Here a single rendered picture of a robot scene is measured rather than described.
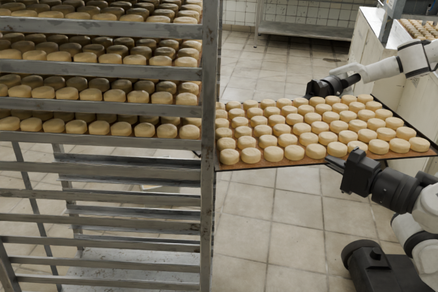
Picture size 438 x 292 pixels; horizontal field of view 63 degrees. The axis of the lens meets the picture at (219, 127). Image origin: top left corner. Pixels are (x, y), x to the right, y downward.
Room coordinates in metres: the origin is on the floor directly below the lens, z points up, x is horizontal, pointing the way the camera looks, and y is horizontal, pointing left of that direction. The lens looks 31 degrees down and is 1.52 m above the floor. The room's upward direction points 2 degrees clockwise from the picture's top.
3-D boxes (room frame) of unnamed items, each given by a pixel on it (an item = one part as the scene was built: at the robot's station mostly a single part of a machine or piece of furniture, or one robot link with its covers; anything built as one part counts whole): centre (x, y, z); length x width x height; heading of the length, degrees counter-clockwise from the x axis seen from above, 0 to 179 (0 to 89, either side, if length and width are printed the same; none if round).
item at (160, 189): (1.74, 0.37, 0.08); 0.30 x 0.22 x 0.16; 20
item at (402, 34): (2.82, -1.29, 0.88); 1.28 x 0.01 x 0.07; 169
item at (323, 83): (1.20, -0.37, 0.98); 0.12 x 0.10 x 0.13; 134
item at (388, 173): (0.67, -0.37, 1.00); 0.12 x 0.10 x 0.13; 48
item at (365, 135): (0.86, -0.42, 1.01); 0.05 x 0.05 x 0.02
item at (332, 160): (0.73, -0.30, 1.01); 0.06 x 0.03 x 0.02; 48
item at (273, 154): (0.76, -0.14, 1.00); 0.05 x 0.05 x 0.02
